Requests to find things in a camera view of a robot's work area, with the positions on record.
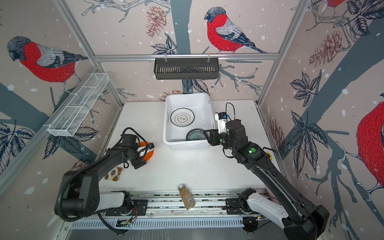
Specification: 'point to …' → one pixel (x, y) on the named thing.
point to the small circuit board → (123, 223)
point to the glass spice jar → (187, 199)
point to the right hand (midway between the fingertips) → (204, 133)
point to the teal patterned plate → (195, 134)
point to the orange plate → (149, 155)
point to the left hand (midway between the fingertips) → (137, 154)
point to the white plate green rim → (182, 117)
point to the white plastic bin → (175, 136)
